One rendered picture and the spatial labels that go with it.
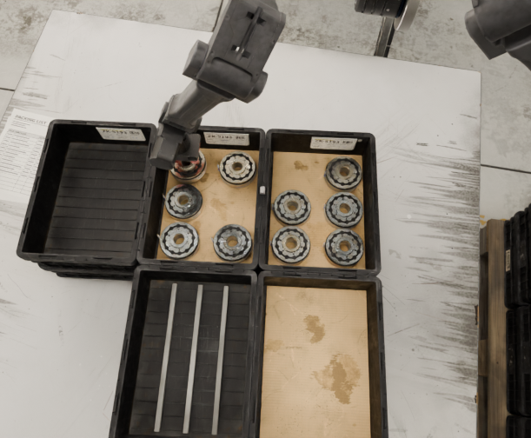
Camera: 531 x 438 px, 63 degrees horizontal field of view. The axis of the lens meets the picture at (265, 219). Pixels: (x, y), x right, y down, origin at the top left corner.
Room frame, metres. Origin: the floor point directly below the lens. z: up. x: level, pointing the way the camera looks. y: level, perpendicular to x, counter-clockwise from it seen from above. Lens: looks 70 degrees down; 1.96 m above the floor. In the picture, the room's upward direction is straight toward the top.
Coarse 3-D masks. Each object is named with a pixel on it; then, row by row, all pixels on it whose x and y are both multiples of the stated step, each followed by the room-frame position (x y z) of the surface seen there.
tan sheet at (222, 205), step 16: (208, 160) 0.60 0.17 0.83; (256, 160) 0.60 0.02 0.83; (208, 176) 0.55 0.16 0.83; (256, 176) 0.55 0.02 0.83; (208, 192) 0.50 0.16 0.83; (224, 192) 0.50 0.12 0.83; (240, 192) 0.50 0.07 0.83; (208, 208) 0.45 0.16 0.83; (224, 208) 0.45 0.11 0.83; (240, 208) 0.45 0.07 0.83; (192, 224) 0.40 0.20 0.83; (208, 224) 0.40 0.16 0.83; (224, 224) 0.40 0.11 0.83; (240, 224) 0.40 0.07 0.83; (176, 240) 0.36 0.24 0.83; (208, 240) 0.36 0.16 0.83; (160, 256) 0.31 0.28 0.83; (208, 256) 0.31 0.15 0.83
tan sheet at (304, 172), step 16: (288, 160) 0.60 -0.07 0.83; (304, 160) 0.60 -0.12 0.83; (320, 160) 0.60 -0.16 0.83; (272, 176) 0.55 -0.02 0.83; (288, 176) 0.55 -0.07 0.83; (304, 176) 0.55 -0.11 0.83; (320, 176) 0.55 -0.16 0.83; (272, 192) 0.50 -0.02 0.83; (304, 192) 0.50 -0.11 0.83; (320, 192) 0.50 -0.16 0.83; (336, 192) 0.50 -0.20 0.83; (352, 192) 0.50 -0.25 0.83; (288, 208) 0.45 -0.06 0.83; (320, 208) 0.45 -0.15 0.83; (272, 224) 0.40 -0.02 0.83; (304, 224) 0.40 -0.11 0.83; (320, 224) 0.40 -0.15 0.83; (320, 240) 0.36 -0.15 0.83; (272, 256) 0.31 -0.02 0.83; (320, 256) 0.31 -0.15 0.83
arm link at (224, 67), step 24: (240, 0) 0.44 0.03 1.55; (264, 0) 0.47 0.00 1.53; (216, 24) 0.46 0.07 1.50; (240, 24) 0.43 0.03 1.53; (264, 24) 0.43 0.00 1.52; (216, 48) 0.41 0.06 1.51; (240, 48) 0.42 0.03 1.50; (264, 48) 0.41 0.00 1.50; (216, 72) 0.39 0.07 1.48; (240, 72) 0.40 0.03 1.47; (240, 96) 0.39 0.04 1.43
